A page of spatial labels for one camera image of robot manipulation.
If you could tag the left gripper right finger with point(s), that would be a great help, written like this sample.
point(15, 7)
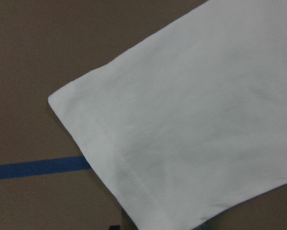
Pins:
point(204, 227)

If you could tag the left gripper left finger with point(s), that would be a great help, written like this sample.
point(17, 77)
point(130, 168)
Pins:
point(114, 227)

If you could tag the white printed t-shirt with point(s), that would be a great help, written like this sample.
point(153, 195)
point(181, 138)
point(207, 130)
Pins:
point(190, 121)

